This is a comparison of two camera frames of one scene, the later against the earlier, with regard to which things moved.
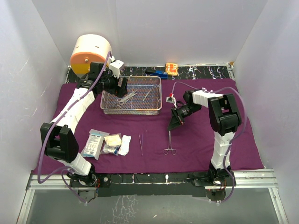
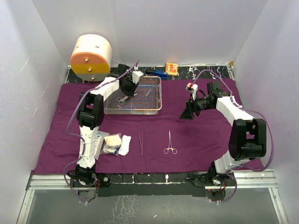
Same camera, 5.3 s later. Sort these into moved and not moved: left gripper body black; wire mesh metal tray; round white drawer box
Moved: left gripper body black
Not moved: wire mesh metal tray; round white drawer box
